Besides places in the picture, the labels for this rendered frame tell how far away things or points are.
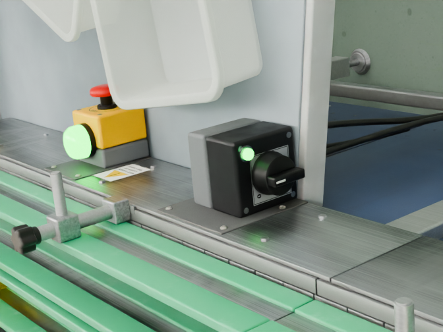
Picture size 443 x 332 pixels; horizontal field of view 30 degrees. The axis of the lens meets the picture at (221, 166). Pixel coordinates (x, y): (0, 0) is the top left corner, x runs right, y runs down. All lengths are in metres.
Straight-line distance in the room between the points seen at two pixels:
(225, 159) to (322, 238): 0.13
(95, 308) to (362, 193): 0.32
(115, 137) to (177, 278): 0.35
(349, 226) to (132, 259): 0.21
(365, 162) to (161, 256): 0.35
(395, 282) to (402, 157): 0.42
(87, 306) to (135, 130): 0.27
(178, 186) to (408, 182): 0.26
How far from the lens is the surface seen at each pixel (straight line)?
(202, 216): 0.84
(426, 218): 0.82
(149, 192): 0.95
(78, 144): 1.05
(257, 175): 0.82
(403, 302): 0.52
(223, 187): 0.83
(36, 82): 1.36
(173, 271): 0.78
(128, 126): 1.07
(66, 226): 0.88
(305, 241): 0.76
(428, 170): 1.02
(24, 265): 1.05
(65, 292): 0.95
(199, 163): 0.86
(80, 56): 1.21
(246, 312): 0.68
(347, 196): 0.94
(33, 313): 1.15
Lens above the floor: 1.31
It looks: 35 degrees down
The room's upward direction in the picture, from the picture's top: 107 degrees counter-clockwise
